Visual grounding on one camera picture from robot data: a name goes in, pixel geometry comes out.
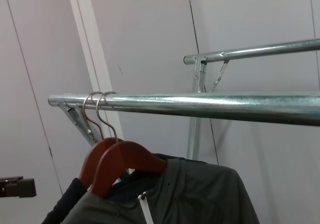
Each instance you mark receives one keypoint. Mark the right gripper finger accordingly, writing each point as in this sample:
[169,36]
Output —
[20,187]

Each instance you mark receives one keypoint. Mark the dark navy hanging garment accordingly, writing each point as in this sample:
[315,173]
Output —
[67,201]

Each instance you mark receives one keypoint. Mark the wooden hanger with navy garment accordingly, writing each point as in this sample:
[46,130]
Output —
[92,156]

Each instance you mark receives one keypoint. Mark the wooden hanger with grey jacket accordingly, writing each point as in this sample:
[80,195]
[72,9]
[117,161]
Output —
[125,159]

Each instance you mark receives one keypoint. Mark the grey zip jacket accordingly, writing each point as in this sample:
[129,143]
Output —
[200,196]

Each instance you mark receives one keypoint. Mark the steel rack diagonal bracket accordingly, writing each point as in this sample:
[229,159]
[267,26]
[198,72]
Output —
[75,114]

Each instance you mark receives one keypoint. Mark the white wall trim strip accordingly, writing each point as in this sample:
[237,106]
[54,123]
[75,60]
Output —
[92,46]

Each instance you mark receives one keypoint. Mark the steel clothes rack rail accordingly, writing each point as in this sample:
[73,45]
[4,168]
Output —
[175,106]

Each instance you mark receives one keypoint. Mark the steel rack upright post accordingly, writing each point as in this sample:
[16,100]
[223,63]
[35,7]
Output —
[194,133]

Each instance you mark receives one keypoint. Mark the thin steel rack rail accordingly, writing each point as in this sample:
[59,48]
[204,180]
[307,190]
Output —
[250,50]

